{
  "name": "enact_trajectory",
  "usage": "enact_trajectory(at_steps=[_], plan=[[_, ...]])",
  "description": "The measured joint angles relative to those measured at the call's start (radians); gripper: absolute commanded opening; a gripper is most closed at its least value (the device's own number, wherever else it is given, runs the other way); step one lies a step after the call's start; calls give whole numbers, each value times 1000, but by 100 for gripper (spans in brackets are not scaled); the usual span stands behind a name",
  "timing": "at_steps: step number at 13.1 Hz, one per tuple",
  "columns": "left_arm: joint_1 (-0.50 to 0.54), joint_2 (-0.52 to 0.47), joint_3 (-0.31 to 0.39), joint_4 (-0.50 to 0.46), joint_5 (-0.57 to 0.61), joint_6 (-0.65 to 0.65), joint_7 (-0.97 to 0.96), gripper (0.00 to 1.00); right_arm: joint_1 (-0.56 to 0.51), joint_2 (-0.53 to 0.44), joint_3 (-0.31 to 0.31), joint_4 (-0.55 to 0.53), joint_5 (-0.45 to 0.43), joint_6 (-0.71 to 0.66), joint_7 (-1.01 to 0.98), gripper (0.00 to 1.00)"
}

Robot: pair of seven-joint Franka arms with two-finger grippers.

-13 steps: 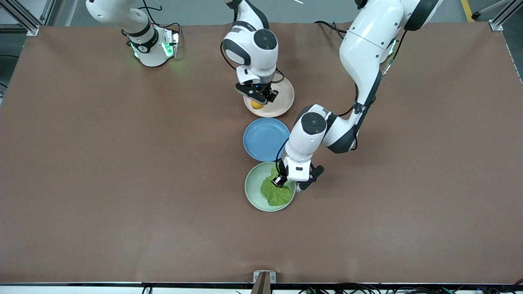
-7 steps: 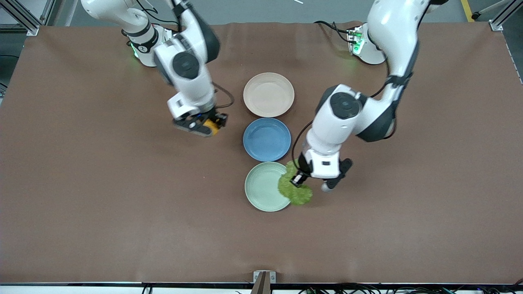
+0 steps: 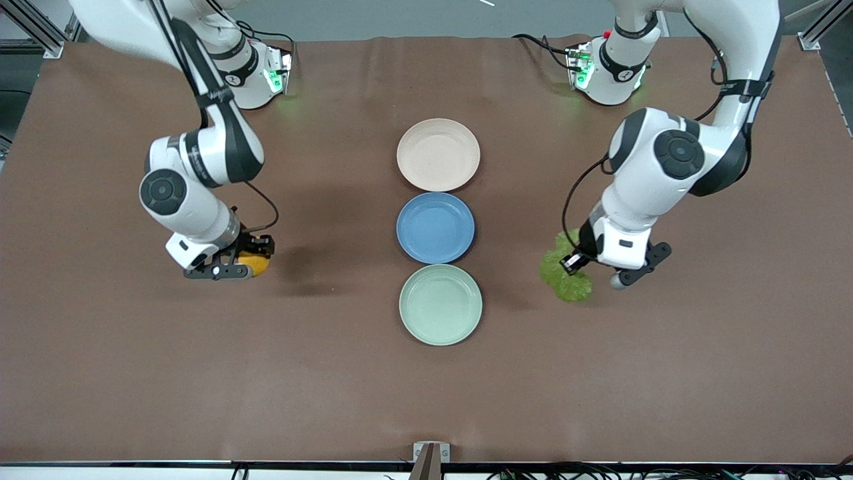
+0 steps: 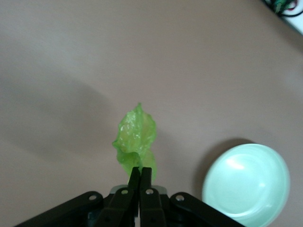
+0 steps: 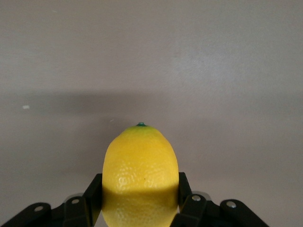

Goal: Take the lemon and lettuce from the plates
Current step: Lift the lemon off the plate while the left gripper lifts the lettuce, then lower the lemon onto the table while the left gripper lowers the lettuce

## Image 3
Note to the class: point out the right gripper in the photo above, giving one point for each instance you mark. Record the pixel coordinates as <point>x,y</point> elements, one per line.
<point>252,242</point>

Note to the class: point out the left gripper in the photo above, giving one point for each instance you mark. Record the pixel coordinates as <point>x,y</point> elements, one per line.
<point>586,241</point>

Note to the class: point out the yellow lemon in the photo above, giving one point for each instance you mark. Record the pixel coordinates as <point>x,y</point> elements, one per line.
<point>257,264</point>

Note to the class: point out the green lettuce leaf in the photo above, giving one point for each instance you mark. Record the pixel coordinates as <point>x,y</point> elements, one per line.
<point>566,283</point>

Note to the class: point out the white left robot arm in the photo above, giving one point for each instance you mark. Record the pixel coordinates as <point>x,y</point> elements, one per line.
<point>666,173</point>

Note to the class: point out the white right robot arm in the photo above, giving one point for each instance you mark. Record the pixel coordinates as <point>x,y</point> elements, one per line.
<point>213,153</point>

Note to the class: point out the brown table cover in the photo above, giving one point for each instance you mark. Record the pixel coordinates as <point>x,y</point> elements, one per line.
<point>200,366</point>

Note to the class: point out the pale green round plate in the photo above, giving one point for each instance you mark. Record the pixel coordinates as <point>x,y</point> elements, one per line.
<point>440,304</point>

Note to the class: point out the blue round plate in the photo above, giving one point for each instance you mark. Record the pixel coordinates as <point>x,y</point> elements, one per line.
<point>435,228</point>

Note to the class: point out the beige round plate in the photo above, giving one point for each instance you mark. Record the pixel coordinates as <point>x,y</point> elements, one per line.
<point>438,154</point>

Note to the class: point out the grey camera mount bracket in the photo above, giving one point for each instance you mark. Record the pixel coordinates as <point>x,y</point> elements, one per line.
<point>430,456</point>

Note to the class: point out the aluminium frame profile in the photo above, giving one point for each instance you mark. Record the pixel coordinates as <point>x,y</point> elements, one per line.
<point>823,26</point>

